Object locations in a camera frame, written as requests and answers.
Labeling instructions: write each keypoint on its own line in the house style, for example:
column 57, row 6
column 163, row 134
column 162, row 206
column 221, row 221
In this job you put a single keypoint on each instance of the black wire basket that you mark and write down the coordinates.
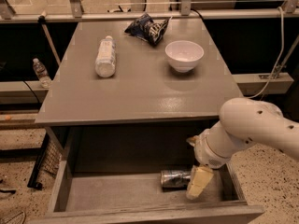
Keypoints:
column 47, row 161

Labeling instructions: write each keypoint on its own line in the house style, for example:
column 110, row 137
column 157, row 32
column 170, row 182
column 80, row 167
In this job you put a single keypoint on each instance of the blue chip bag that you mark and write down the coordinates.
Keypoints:
column 147, row 29

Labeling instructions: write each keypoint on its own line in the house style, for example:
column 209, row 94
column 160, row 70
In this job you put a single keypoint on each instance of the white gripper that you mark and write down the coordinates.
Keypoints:
column 205, row 153

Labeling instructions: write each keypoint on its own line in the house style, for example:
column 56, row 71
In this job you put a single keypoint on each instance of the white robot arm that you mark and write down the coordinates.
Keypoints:
column 242, row 124

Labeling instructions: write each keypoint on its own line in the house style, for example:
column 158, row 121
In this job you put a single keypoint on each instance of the small clear water bottle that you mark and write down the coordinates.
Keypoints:
column 42, row 73

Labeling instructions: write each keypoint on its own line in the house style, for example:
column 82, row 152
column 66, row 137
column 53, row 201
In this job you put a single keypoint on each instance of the grey wooden cabinet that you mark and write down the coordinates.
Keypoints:
column 144, row 88

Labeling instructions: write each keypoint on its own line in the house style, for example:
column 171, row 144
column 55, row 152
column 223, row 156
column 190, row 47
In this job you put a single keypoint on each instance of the metal rail frame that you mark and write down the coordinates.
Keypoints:
column 30, row 11

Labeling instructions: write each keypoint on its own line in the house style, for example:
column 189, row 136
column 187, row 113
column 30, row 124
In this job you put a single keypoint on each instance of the white bowl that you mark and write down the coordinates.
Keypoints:
column 183, row 55

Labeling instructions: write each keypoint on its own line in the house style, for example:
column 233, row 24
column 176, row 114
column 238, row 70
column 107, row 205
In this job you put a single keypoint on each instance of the silver redbull can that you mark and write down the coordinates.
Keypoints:
column 175, row 179

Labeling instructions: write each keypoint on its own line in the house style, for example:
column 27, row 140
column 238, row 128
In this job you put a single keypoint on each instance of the open grey drawer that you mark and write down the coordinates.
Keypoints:
column 110, row 174

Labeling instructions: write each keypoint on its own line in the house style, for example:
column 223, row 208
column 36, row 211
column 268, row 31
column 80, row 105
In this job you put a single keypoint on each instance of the white plastic bottle lying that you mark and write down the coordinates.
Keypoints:
column 105, row 62

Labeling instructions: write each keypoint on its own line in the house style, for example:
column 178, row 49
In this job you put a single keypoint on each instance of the wooden stick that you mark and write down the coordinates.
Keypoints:
column 42, row 21

